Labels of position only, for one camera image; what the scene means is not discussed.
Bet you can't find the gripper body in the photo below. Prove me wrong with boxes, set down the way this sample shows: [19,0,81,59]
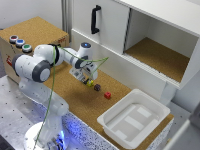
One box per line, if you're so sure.
[69,60,99,82]

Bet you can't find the yellow block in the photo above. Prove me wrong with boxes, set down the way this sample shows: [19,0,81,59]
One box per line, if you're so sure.
[86,79,95,88]

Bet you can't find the pink block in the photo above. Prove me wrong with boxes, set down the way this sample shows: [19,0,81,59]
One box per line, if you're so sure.
[103,91,113,100]

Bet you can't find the white sliding door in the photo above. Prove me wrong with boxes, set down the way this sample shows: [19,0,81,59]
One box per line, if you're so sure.
[72,0,131,56]

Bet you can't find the green button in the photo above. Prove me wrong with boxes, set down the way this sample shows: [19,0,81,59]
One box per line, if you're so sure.
[21,43,33,54]

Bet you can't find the blue button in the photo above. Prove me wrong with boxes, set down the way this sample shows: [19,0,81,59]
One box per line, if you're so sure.
[15,38,26,48]

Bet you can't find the white plastic box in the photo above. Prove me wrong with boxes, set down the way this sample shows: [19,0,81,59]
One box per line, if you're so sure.
[96,88,171,150]

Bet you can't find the red button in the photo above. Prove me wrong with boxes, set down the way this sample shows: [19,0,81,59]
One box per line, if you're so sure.
[9,34,19,44]

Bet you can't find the white cabinet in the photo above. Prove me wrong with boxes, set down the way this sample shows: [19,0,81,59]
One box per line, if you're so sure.
[70,0,200,107]

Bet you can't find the green cable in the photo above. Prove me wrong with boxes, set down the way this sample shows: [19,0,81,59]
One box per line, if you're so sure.
[32,45,110,150]

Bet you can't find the black door handle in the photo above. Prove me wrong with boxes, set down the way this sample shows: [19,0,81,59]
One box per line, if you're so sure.
[90,4,102,35]

